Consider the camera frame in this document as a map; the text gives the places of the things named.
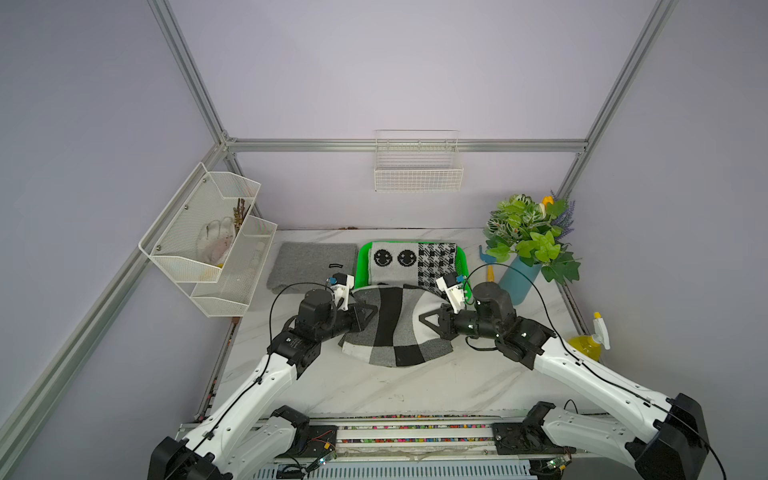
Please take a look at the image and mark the white mesh shelf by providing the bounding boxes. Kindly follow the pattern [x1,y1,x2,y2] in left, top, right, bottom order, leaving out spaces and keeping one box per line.
[138,163,260,283]
[191,215,277,318]

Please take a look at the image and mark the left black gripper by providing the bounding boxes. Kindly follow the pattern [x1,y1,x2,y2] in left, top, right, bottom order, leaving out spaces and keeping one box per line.
[317,303,376,344]

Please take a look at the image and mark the lower white mesh shelf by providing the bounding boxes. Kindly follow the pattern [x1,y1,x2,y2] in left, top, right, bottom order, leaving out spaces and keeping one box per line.
[191,215,277,318]

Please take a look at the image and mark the green plastic basket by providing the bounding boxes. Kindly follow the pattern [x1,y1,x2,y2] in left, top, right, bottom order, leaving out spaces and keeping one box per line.
[354,241,469,296]

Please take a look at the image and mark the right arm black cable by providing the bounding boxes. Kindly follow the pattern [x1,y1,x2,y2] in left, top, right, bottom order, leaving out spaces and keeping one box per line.
[463,262,728,480]

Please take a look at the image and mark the black white checked scarf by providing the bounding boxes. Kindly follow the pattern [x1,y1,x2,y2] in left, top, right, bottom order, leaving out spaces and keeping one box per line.
[339,286,453,368]

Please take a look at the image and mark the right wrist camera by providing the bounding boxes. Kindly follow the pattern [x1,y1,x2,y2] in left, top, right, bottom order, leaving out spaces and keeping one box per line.
[435,272,466,314]

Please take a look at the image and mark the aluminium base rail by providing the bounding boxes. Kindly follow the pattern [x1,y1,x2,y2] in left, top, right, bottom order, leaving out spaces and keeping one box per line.
[173,413,673,480]

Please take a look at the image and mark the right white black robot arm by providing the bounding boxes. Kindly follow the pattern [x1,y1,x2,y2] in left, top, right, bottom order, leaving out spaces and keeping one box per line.
[419,282,713,479]

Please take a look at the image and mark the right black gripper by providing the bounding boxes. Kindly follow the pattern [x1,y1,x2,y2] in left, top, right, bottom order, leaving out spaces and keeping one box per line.
[420,303,500,341]

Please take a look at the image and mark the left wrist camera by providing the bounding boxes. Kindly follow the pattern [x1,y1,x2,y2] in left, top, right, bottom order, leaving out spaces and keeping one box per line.
[328,273,355,311]

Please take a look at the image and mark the clear glove in shelf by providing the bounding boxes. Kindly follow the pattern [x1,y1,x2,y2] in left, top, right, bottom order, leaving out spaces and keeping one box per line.
[196,217,236,267]

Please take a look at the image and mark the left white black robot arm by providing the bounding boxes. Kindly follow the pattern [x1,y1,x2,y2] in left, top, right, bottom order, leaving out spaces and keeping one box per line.
[147,286,378,479]

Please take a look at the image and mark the teal vase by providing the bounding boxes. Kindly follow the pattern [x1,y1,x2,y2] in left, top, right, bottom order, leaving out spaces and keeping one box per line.
[498,257,541,306]

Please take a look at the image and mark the upper white mesh shelf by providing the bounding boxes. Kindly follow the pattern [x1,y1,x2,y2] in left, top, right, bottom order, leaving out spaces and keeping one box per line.
[138,163,260,283]

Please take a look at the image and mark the grey folded scarf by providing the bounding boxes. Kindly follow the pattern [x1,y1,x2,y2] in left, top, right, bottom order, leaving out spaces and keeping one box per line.
[267,242,358,294]

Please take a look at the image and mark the white black smiley scarf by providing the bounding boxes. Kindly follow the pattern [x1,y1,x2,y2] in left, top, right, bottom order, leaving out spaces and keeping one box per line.
[368,242,457,293]

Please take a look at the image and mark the artificial green plant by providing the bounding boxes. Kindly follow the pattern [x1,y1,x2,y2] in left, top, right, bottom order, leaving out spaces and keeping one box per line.
[483,194,581,285]

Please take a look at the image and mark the yellow spray bottle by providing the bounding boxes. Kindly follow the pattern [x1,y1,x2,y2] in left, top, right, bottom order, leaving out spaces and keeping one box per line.
[568,312,610,362]

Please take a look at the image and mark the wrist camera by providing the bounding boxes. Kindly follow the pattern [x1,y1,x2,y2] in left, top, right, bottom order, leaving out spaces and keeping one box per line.
[435,272,466,314]
[328,273,355,311]

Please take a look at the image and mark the white wire wall basket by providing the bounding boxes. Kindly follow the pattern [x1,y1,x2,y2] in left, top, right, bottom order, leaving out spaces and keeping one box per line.
[373,129,464,193]

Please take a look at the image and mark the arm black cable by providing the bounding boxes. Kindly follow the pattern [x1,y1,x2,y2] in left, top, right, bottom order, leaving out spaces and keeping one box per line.
[463,262,728,480]
[179,281,337,457]

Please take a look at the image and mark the teal yellow garden rake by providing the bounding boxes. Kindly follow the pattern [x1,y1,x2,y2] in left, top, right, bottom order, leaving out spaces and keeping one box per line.
[478,245,496,282]

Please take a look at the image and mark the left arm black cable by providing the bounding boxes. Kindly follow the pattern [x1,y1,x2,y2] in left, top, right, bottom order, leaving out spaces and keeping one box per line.
[179,281,337,457]

